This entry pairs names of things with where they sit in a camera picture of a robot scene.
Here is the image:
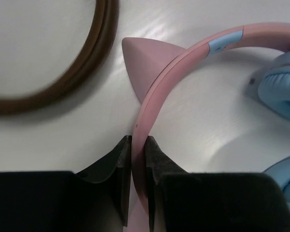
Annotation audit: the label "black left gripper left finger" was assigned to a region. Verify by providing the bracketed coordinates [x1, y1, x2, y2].
[0, 136, 132, 232]

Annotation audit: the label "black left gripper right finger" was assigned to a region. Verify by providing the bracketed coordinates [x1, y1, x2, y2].
[145, 136, 290, 232]

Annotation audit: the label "pink blue cat-ear headphones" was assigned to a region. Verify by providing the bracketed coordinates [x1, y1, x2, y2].
[122, 22, 290, 232]

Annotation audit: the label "brown silver headphones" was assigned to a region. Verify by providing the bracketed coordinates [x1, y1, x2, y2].
[0, 0, 120, 116]

